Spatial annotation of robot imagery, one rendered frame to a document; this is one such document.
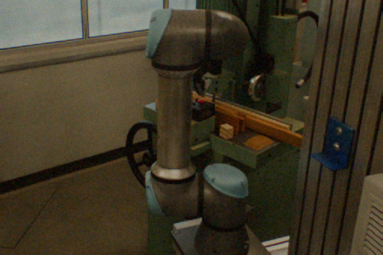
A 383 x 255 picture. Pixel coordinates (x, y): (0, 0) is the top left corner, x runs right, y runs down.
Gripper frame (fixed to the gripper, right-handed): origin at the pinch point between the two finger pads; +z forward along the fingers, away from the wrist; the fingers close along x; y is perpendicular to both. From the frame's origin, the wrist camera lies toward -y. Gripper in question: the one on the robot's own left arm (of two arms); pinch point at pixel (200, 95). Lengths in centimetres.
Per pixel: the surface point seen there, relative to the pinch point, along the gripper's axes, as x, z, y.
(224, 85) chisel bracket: 5.1, 11.4, 15.8
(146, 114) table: 31.2, 15.9, -8.0
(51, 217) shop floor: 106, 87, -58
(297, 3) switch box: -8, -4, 54
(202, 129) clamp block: -3.4, 9.3, -7.9
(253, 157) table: -25.2, 14.6, -7.1
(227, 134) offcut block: -11.7, 12.1, -3.9
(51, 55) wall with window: 141, 28, 9
